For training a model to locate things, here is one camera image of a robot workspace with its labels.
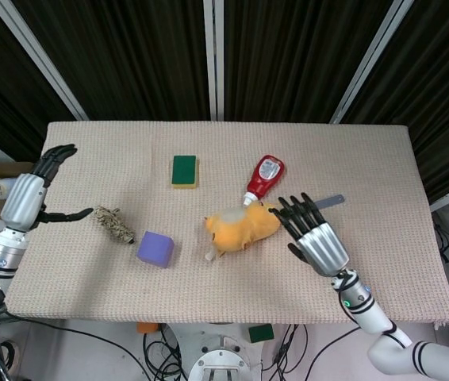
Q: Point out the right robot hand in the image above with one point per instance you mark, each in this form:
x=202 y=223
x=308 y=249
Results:
x=319 y=244

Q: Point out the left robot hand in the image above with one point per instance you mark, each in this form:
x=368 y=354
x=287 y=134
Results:
x=22 y=200

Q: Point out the yellow plush toy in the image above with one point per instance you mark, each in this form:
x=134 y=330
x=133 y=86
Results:
x=240 y=231

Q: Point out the robot base column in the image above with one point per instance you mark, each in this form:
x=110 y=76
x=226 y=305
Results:
x=220 y=359

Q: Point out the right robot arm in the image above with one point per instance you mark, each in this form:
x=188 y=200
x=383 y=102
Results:
x=391 y=329

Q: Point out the red ketchup bottle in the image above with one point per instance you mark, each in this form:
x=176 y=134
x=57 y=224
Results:
x=265 y=178

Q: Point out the beige woven tablecloth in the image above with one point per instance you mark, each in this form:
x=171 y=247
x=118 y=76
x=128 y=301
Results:
x=224 y=278

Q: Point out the green sponge under table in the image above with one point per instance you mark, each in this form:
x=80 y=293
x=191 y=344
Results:
x=261 y=332

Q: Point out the purple foam cube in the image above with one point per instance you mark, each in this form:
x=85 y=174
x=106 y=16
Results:
x=155 y=249

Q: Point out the green yellow sponge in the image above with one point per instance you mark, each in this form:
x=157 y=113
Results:
x=184 y=171

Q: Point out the orange object under table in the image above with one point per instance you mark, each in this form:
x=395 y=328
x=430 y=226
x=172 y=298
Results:
x=147 y=328

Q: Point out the white aluminium frame post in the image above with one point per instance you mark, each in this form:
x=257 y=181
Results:
x=44 y=59
x=213 y=59
x=371 y=61

